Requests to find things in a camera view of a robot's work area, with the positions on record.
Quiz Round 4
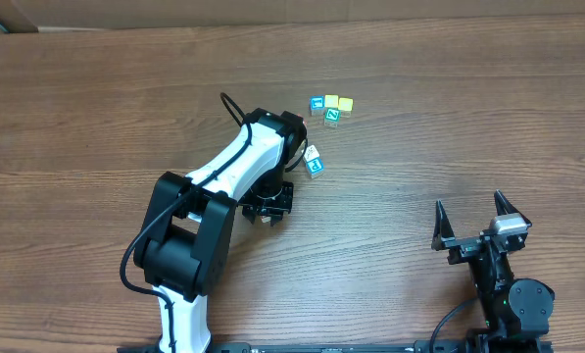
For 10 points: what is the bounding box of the green letter Z block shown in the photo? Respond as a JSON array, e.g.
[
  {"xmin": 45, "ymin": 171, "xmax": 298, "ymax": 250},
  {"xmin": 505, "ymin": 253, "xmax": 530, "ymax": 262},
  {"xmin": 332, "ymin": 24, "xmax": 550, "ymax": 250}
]
[{"xmin": 324, "ymin": 108, "xmax": 341, "ymax": 127}]

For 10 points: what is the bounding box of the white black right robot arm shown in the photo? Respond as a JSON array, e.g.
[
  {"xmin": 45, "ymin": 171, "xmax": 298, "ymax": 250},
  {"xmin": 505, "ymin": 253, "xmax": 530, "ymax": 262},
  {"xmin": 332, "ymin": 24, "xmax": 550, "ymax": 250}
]
[{"xmin": 431, "ymin": 190, "xmax": 555, "ymax": 352}]

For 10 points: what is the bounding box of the blue letter P block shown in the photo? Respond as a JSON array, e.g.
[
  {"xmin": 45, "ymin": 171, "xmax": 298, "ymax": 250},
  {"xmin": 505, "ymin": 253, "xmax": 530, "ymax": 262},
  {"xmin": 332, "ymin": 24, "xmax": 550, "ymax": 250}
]
[{"xmin": 306, "ymin": 157, "xmax": 324, "ymax": 178}]

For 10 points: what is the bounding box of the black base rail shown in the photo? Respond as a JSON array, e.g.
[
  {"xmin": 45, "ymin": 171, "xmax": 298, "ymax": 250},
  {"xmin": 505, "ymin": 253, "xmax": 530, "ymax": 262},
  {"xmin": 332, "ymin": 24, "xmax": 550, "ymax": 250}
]
[{"xmin": 116, "ymin": 340, "xmax": 555, "ymax": 353}]

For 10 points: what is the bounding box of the white picture block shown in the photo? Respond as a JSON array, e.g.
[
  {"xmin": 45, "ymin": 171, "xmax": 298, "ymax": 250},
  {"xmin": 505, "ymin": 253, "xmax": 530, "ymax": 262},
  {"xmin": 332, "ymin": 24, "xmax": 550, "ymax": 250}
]
[{"xmin": 303, "ymin": 145, "xmax": 319, "ymax": 163}]

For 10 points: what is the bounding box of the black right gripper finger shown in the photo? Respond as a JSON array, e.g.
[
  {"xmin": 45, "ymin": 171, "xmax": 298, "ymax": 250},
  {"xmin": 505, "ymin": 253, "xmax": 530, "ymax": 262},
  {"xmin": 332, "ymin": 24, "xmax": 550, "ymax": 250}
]
[
  {"xmin": 433, "ymin": 200, "xmax": 455, "ymax": 241},
  {"xmin": 494, "ymin": 189, "xmax": 532, "ymax": 227}
]

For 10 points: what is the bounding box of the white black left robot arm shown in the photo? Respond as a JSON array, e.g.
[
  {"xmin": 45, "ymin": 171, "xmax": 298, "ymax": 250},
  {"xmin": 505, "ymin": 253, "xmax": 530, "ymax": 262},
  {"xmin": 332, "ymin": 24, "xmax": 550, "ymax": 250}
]
[{"xmin": 122, "ymin": 108, "xmax": 307, "ymax": 352}]

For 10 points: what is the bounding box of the yellow block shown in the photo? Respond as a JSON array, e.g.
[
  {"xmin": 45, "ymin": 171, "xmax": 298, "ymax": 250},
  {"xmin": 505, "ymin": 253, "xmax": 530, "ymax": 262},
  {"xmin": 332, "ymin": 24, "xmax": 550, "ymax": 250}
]
[
  {"xmin": 338, "ymin": 97, "xmax": 354, "ymax": 117},
  {"xmin": 324, "ymin": 94, "xmax": 339, "ymax": 109}
]

